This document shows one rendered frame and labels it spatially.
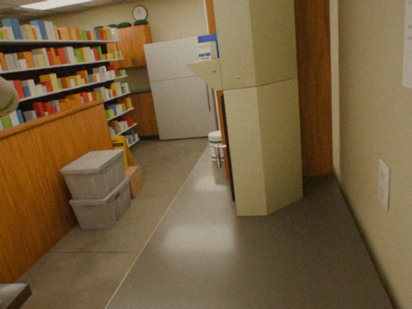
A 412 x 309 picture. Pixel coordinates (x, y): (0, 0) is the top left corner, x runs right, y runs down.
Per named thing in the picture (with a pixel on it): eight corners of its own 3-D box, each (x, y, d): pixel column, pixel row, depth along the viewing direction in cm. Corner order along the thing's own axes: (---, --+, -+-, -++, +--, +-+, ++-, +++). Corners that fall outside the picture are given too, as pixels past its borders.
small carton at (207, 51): (217, 58, 122) (215, 41, 120) (211, 59, 117) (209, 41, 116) (205, 59, 124) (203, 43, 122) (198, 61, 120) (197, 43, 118)
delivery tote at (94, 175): (130, 176, 373) (125, 148, 363) (105, 200, 317) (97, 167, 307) (97, 178, 382) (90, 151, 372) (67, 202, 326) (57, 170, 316)
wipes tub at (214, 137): (234, 153, 200) (232, 129, 196) (232, 160, 188) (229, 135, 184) (213, 154, 203) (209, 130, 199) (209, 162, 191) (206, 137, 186)
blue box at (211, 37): (228, 56, 137) (226, 32, 135) (225, 57, 128) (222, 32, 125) (205, 59, 139) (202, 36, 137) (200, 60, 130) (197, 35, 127)
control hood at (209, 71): (233, 80, 142) (230, 56, 139) (222, 90, 112) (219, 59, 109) (206, 83, 144) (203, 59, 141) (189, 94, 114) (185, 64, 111)
